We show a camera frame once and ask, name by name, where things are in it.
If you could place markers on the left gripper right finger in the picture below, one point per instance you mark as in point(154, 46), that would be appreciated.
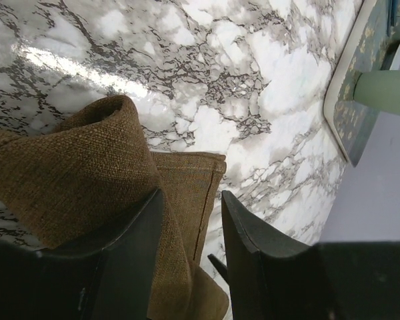
point(273, 276)

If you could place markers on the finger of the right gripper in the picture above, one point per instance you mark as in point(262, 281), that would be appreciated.
point(220, 267)

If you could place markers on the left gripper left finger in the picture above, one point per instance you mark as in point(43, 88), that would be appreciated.
point(105, 274)

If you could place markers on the brown cloth napkin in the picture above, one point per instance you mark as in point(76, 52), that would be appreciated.
point(94, 165)

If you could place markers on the light green cup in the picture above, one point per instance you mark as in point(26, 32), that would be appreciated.
point(379, 90)

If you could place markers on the floral blue serving tray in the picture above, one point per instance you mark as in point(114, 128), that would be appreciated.
point(372, 45)

